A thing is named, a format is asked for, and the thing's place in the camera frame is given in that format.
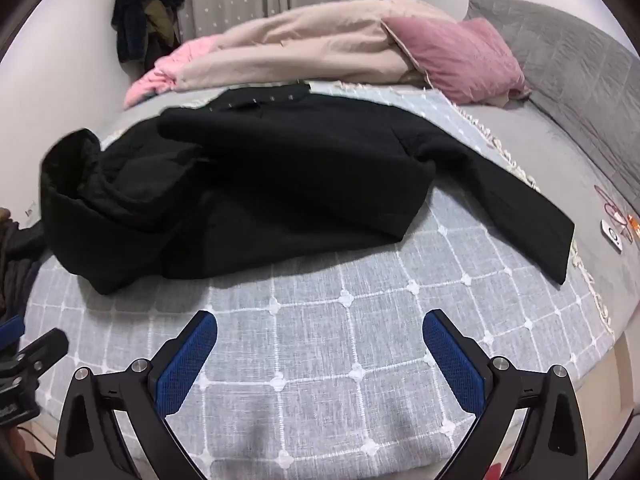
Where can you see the dark clothing pile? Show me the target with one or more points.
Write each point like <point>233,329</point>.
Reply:
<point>15,265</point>

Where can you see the grey quilted headboard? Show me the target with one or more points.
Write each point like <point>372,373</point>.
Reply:
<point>565,60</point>

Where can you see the light blue checked blanket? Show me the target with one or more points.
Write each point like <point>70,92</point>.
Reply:
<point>350,360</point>

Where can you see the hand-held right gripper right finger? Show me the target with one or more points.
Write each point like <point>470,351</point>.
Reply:
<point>452,360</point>

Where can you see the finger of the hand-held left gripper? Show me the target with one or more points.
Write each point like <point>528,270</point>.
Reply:
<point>10,332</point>
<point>44,351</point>

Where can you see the small white device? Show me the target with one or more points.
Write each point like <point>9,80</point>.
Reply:
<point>612,236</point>

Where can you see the bed with grey sheet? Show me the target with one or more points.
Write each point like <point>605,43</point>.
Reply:
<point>550,150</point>

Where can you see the small orange item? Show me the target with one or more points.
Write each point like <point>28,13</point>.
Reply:
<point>632,225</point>

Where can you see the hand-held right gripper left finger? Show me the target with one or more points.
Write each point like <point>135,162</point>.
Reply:
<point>187,365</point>

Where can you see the beige duvet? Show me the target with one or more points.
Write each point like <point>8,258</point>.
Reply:
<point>300,45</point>

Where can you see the pink pillow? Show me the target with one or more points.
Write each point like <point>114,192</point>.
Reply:
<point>450,55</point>

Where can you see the hanging dark clothes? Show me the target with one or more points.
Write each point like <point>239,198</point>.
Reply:
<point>135,10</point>

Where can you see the pink blanket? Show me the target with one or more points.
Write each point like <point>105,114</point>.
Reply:
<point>160,72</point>

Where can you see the black coat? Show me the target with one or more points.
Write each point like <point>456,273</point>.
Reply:
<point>300,185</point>

